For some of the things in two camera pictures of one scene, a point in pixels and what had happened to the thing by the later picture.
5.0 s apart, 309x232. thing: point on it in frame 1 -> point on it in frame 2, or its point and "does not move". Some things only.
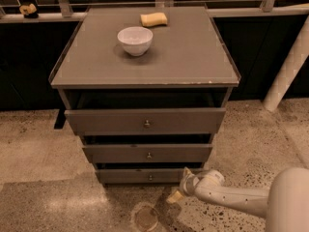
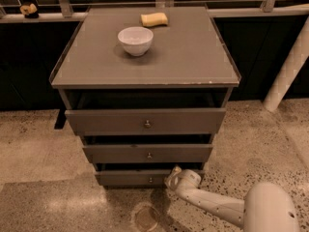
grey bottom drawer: (140, 176) does not move
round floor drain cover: (146, 217) does not move
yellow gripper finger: (187, 174) -> (176, 170)
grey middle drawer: (149, 153) does not move
